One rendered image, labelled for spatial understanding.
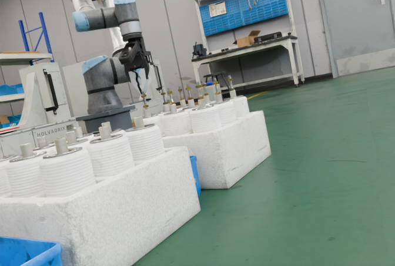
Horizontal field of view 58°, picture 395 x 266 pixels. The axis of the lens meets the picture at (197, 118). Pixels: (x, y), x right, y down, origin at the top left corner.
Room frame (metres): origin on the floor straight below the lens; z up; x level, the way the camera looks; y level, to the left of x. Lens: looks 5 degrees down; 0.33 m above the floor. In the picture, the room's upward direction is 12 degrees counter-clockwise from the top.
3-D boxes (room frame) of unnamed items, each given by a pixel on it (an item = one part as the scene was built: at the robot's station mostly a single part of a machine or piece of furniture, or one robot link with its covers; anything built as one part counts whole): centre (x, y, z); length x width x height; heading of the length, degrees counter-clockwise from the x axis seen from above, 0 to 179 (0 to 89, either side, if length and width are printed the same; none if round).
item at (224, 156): (1.33, 0.01, 0.09); 0.39 x 0.39 x 0.18; 57
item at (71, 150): (0.70, 0.27, 0.25); 0.08 x 0.08 x 0.01
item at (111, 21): (1.40, 0.22, 0.65); 0.11 x 0.11 x 0.08; 17
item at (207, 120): (1.16, -0.02, 0.16); 0.10 x 0.10 x 0.18
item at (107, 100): (1.55, 0.38, 0.35); 0.15 x 0.15 x 0.10
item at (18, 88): (6.16, 2.93, 0.90); 0.50 x 0.38 x 0.21; 63
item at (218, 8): (6.25, -0.72, 1.54); 0.32 x 0.02 x 0.25; 64
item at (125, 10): (1.31, 0.17, 0.65); 0.09 x 0.08 x 0.11; 17
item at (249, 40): (5.87, -1.05, 0.87); 0.40 x 0.30 x 0.23; 50
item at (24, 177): (0.76, 0.37, 0.16); 0.10 x 0.10 x 0.18
